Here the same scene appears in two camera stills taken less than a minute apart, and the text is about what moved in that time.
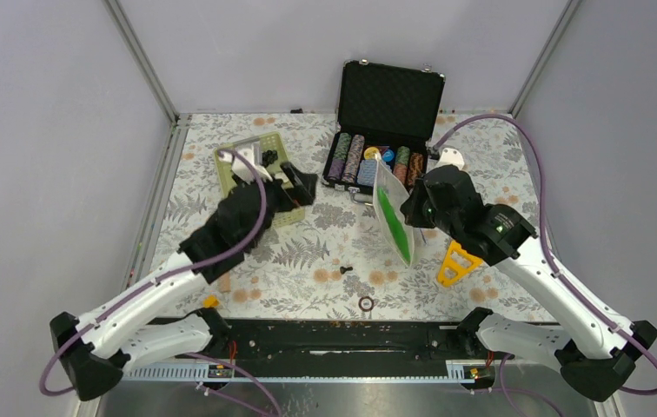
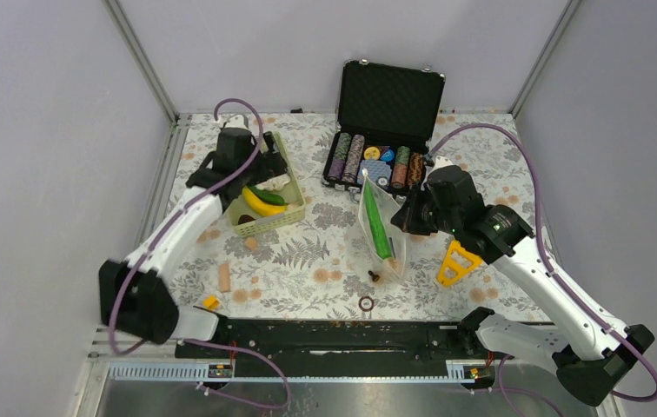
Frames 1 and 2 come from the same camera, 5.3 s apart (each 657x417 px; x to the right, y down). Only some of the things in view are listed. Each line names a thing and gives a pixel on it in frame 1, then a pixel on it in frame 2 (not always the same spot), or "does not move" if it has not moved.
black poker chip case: [387, 109] does not move
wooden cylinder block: [225, 282] does not move
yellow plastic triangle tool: [457, 264] does not move
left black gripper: [303, 187] -> [269, 166]
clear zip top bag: [388, 192] -> [381, 240]
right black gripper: [410, 207] does not move
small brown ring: [360, 303] does not move
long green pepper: [394, 221] -> [379, 221]
